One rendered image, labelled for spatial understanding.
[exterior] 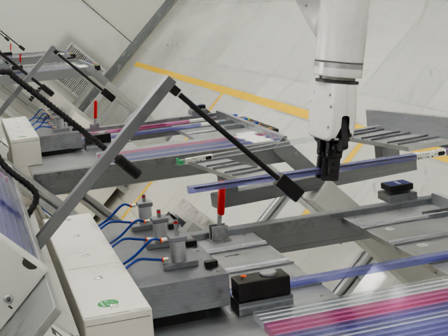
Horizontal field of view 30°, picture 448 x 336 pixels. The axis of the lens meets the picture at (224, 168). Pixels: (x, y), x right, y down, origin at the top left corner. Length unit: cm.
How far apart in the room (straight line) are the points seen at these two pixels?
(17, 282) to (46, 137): 168
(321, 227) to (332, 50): 35
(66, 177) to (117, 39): 677
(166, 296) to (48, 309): 36
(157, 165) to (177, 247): 111
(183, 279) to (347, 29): 53
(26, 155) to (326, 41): 119
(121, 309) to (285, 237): 62
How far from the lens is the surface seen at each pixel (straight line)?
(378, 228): 152
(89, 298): 104
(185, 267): 118
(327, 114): 142
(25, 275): 86
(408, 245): 142
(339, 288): 249
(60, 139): 253
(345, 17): 142
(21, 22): 883
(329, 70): 142
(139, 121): 116
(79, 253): 123
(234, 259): 139
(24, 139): 239
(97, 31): 892
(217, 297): 115
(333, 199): 182
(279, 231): 155
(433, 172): 316
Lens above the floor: 161
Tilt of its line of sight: 20 degrees down
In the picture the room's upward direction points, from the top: 50 degrees counter-clockwise
